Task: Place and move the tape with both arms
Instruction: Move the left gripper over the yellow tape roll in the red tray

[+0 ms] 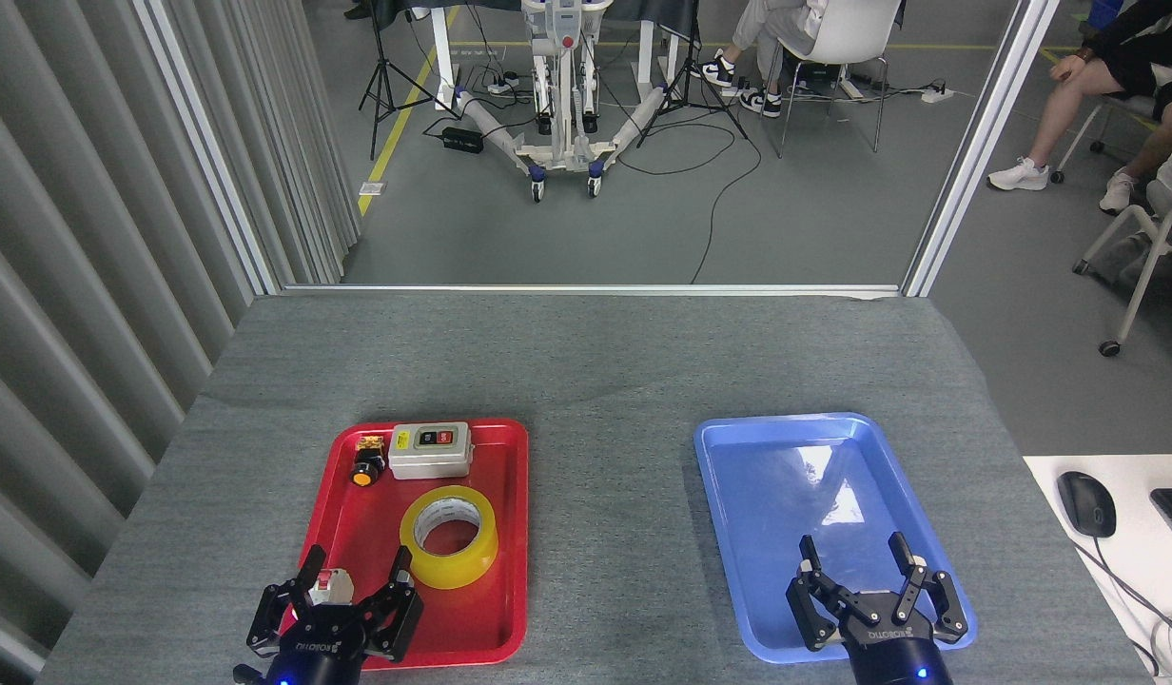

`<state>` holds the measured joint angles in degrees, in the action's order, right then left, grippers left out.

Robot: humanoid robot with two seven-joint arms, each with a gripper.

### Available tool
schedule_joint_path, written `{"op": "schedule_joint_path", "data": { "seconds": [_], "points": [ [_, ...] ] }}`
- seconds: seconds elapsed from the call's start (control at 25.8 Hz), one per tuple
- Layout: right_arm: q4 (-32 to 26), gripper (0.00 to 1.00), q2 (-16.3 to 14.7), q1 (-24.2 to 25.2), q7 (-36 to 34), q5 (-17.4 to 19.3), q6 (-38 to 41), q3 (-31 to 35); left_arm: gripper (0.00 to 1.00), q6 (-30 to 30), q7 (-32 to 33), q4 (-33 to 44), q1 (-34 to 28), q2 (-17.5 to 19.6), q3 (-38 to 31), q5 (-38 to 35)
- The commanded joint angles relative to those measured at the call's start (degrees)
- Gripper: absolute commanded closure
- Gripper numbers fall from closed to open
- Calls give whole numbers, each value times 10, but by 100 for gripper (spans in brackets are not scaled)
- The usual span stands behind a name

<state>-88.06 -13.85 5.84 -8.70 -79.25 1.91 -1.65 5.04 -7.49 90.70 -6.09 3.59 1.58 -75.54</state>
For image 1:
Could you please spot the silver post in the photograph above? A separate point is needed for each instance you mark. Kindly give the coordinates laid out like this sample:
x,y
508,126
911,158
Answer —
x,y
205,143
976,143

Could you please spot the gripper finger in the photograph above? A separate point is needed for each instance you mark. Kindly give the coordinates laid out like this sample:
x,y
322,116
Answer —
x,y
396,614
943,609
814,609
272,614

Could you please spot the black computer mouse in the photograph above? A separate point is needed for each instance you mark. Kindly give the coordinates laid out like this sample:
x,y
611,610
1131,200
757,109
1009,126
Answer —
x,y
1086,504

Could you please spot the black tripod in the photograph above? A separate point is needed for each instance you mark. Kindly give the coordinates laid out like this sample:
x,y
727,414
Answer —
x,y
386,76
686,86

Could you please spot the white stand on wheels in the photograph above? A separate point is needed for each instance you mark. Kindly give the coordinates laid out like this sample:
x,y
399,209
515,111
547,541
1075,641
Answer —
x,y
572,143

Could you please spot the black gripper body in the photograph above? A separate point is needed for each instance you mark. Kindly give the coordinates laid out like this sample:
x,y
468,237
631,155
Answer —
x,y
895,656
315,656

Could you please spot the grey office chair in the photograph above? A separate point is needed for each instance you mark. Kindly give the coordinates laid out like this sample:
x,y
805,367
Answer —
x,y
1081,133
1142,276

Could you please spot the grey push button switch box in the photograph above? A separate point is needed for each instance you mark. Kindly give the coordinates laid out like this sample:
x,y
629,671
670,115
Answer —
x,y
429,459

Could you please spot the red plastic tray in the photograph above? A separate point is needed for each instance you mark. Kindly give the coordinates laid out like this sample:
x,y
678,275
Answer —
x,y
472,618

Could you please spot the white shell chair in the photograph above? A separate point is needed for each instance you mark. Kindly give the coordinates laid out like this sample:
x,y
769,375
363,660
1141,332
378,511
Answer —
x,y
848,29

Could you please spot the yellow tape roll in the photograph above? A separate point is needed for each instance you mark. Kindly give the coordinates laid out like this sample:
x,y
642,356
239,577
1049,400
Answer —
x,y
453,571

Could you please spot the grey felt table cover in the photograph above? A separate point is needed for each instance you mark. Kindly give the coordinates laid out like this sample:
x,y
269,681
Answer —
x,y
595,381

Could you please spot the black power adapter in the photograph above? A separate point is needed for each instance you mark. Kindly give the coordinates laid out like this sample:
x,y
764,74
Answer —
x,y
462,140

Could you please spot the white power strip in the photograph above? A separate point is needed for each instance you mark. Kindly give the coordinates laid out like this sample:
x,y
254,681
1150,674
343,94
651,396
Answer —
x,y
937,94
501,88

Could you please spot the silver rail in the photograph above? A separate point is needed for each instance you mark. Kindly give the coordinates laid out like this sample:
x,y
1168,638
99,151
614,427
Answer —
x,y
595,288

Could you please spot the blue plastic tray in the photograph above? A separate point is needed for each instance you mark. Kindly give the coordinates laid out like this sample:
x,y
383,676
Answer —
x,y
786,495

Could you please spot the white red circuit breaker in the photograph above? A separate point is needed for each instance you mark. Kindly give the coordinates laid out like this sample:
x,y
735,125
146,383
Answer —
x,y
334,585

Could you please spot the white side table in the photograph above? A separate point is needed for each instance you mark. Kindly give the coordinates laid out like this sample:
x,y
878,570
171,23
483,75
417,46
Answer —
x,y
1147,590

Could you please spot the black yellow push button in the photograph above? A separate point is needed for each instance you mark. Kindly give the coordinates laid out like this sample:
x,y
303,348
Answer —
x,y
365,471

